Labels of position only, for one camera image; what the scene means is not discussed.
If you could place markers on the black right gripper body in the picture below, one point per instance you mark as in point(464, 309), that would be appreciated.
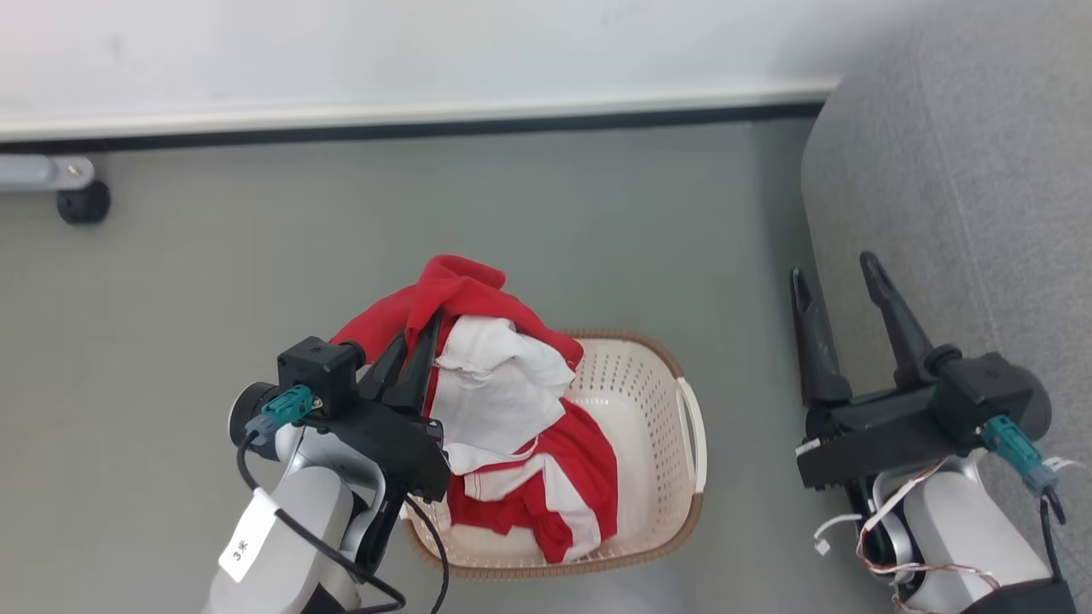
point(879, 435)

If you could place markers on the cream perforated laundry basket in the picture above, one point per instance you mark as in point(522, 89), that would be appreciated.
point(648, 401)

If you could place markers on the red white striped shorts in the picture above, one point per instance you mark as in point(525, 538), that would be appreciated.
point(580, 452)

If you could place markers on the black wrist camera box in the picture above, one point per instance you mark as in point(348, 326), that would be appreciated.
point(994, 388)
point(316, 367)

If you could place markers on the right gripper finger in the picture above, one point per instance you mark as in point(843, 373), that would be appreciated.
point(900, 333)
point(817, 350)

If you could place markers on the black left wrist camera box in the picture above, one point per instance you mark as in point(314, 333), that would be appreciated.
point(316, 367)

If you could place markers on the white wall baseboard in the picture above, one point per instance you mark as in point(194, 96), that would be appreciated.
point(409, 115)

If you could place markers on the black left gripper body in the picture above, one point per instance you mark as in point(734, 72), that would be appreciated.
point(401, 448)

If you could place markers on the grey fabric sofa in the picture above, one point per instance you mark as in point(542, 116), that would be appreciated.
point(981, 213)

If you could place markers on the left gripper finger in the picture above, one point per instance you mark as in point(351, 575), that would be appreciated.
point(384, 375)
point(418, 375)

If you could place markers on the black round door stopper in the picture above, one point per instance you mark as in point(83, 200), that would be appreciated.
point(83, 203)

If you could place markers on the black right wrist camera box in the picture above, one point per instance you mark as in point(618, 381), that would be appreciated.
point(994, 388)

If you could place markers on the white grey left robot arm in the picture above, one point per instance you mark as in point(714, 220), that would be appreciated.
point(294, 529)

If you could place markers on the red white t-shirt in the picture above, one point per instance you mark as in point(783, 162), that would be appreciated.
point(461, 290)

